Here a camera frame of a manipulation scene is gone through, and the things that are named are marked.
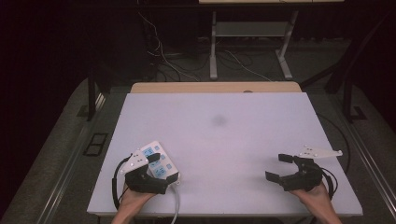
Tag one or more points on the person's right hand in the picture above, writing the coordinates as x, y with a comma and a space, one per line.
311, 196

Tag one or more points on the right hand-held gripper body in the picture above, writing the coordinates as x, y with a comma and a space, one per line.
303, 179

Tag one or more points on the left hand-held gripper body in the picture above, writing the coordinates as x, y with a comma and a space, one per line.
140, 180

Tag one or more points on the person's left hand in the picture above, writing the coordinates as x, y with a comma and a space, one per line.
135, 199

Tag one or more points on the grey metal table frame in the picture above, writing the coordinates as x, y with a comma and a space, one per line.
249, 29

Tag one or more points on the wooden table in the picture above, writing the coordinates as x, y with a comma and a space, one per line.
214, 87

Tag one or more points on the black stand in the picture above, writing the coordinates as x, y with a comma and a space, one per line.
348, 99
91, 93

